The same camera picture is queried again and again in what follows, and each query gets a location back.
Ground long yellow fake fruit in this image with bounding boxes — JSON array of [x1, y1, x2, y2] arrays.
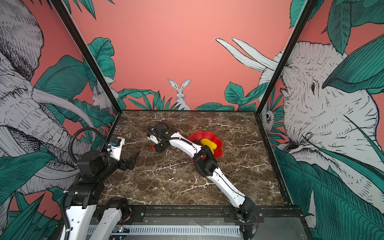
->
[[200, 138, 217, 154]]

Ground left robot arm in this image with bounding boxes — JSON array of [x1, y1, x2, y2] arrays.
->
[[60, 151, 145, 240]]

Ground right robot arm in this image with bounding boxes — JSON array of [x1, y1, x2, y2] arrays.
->
[[147, 122, 259, 223]]

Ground red flower-shaped fruit bowl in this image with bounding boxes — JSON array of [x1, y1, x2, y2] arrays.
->
[[187, 131, 223, 159]]

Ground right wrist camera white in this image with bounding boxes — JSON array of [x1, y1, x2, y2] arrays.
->
[[147, 133, 159, 145]]

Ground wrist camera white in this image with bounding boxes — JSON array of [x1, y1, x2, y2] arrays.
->
[[108, 137, 125, 161], [147, 133, 159, 145]]

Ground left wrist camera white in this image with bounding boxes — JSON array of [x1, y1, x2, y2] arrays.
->
[[108, 137, 125, 161]]

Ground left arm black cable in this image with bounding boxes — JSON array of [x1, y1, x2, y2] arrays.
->
[[68, 127, 109, 164]]

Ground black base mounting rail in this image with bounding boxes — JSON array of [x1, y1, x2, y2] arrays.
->
[[119, 205, 304, 225]]

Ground left black frame post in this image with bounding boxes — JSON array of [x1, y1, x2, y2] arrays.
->
[[49, 0, 122, 114]]

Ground black frame post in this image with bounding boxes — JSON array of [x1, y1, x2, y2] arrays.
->
[[49, 0, 122, 114], [256, 0, 317, 116]]

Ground white slotted cable duct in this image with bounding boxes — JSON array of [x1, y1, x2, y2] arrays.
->
[[86, 224, 242, 237]]

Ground right black frame post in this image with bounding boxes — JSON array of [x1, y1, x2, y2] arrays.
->
[[256, 0, 317, 116]]

